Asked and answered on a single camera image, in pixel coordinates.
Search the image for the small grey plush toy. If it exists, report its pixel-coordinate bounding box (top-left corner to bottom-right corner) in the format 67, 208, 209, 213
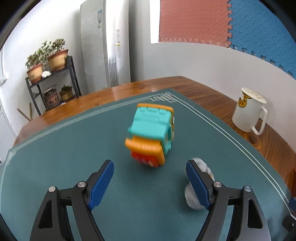
184, 157, 215, 211

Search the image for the green table mat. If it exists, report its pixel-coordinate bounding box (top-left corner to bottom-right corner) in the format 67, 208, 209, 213
1, 89, 290, 240

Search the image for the white ceramic mug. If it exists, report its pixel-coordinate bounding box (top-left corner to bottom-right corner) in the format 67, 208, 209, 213
232, 87, 268, 136

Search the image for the dark patterned shelf pot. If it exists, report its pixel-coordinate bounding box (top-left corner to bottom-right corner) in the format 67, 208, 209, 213
43, 85, 60, 110

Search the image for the small lower shelf plant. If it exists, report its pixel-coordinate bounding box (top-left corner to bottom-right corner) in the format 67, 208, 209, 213
60, 85, 73, 102

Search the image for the teal orange toy bus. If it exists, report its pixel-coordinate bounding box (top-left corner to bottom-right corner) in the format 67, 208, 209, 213
125, 103, 175, 168

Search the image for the black metal plant shelf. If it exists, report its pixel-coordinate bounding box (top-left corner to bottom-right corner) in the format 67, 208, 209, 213
25, 55, 82, 116

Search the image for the left potted plant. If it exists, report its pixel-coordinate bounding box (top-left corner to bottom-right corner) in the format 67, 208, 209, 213
25, 50, 43, 84

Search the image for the potted plant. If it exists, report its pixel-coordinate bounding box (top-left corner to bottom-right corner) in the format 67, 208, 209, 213
25, 50, 43, 84
41, 39, 68, 72

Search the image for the right potted plant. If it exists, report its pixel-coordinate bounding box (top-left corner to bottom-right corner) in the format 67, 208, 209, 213
41, 39, 68, 72

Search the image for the blue foam wall tile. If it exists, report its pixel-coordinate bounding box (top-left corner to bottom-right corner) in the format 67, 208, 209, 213
229, 1, 295, 78

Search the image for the red foam wall tile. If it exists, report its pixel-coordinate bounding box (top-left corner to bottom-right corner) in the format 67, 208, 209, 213
159, 0, 232, 48

